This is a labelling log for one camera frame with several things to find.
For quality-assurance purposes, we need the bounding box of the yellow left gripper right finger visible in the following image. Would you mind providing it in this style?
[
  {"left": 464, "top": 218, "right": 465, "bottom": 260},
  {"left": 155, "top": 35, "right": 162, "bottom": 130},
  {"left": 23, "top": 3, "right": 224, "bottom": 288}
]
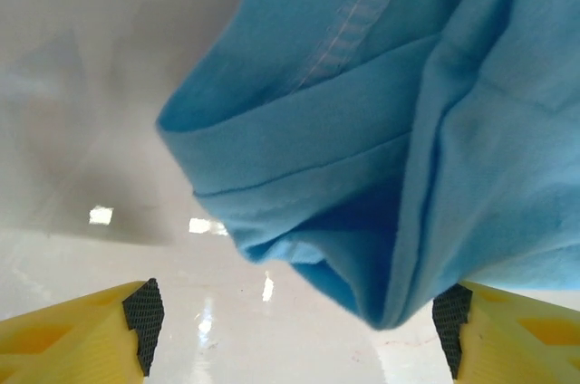
[{"left": 431, "top": 282, "right": 580, "bottom": 384}]

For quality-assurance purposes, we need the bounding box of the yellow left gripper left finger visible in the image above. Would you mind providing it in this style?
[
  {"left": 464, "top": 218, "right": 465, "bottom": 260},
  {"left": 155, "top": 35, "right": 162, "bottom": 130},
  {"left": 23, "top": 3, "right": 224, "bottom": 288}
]
[{"left": 0, "top": 278, "right": 165, "bottom": 384}]

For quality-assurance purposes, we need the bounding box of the light blue printed t-shirt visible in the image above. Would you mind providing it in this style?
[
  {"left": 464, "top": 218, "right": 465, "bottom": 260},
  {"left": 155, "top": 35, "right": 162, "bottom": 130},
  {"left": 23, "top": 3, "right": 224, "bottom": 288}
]
[{"left": 155, "top": 0, "right": 580, "bottom": 333}]

